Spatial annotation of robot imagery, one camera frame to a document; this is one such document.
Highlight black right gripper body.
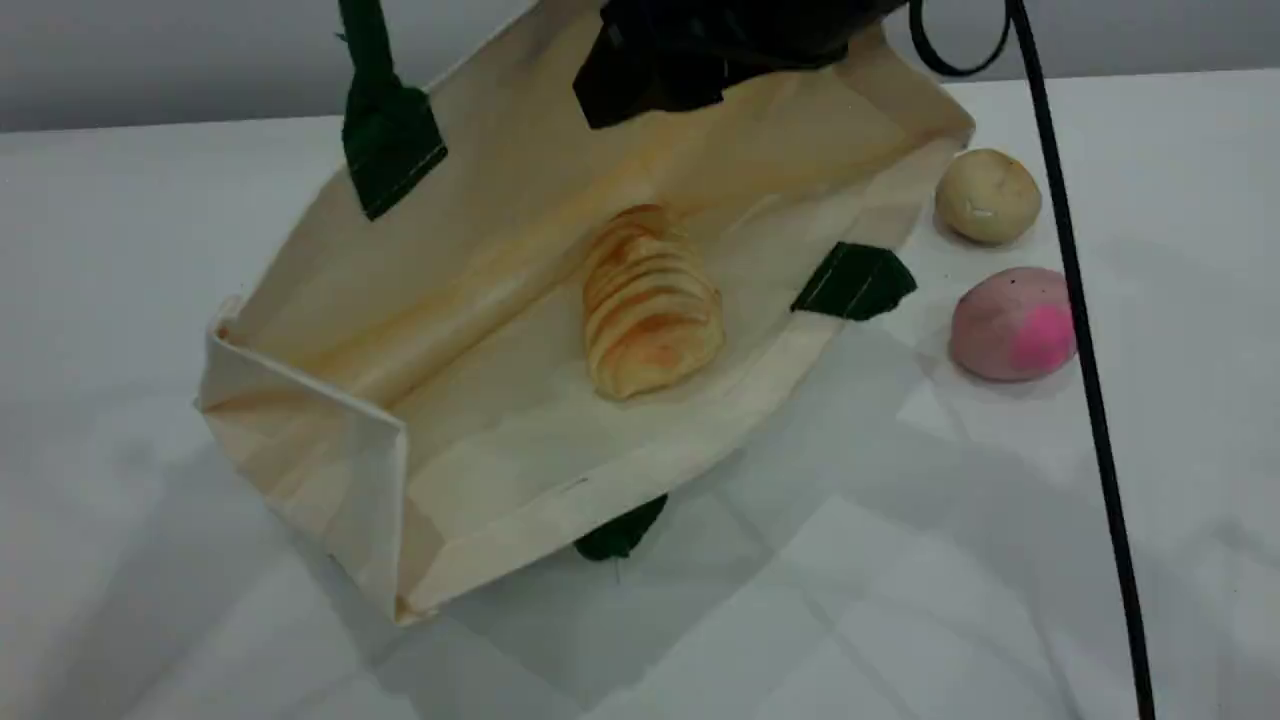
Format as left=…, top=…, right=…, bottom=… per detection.
left=600, top=0, right=906, bottom=73

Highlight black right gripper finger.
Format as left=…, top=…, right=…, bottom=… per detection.
left=572, top=25, right=731, bottom=131

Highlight long striped bread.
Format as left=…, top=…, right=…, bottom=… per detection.
left=582, top=204, right=726, bottom=402

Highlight white canvas bag green handles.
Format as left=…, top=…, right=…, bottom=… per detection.
left=194, top=0, right=977, bottom=627

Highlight beige round potato toy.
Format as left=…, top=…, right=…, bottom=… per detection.
left=934, top=149, right=1043, bottom=247

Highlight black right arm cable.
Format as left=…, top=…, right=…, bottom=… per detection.
left=907, top=0, right=1158, bottom=720

